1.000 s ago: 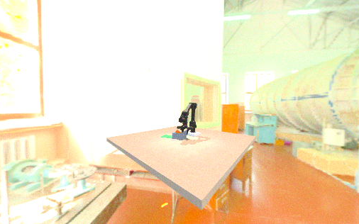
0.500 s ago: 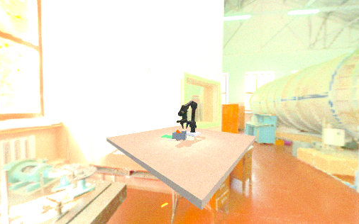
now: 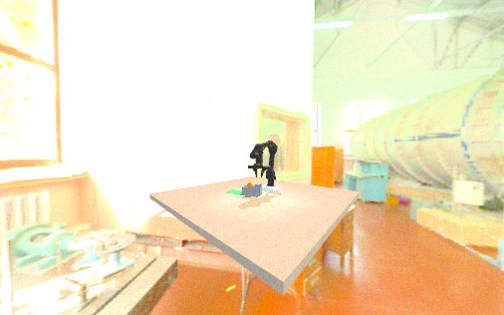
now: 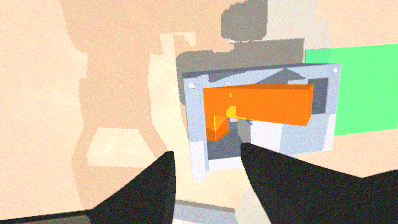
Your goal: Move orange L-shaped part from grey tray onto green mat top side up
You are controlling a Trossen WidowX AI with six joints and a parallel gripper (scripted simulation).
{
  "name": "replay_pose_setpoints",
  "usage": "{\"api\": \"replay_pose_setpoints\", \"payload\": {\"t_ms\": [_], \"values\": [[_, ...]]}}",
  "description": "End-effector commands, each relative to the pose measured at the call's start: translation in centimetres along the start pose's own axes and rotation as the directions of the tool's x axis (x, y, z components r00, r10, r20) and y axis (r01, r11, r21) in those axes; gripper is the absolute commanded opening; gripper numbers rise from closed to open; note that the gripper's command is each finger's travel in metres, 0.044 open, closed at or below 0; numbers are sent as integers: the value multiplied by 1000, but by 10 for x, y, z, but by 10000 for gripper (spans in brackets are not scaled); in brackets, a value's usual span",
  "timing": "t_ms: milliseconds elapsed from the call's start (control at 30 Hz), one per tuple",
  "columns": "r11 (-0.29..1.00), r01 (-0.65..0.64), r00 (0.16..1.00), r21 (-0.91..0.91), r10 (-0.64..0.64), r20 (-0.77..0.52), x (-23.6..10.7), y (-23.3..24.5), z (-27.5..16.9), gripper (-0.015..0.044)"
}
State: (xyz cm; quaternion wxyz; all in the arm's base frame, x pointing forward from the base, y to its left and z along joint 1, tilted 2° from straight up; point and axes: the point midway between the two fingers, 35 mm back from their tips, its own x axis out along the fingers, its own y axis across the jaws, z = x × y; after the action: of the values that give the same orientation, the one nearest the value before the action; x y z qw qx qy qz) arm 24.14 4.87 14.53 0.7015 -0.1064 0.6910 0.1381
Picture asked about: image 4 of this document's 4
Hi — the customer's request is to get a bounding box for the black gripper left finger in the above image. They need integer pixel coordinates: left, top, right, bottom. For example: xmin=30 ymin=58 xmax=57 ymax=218
xmin=0 ymin=151 xmax=176 ymax=224

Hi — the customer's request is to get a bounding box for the orange l-shaped part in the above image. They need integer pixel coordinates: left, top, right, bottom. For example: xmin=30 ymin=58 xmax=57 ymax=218
xmin=203 ymin=84 xmax=313 ymax=142

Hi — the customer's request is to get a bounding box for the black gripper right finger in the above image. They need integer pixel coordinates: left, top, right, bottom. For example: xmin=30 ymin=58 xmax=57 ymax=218
xmin=241 ymin=143 xmax=398 ymax=224

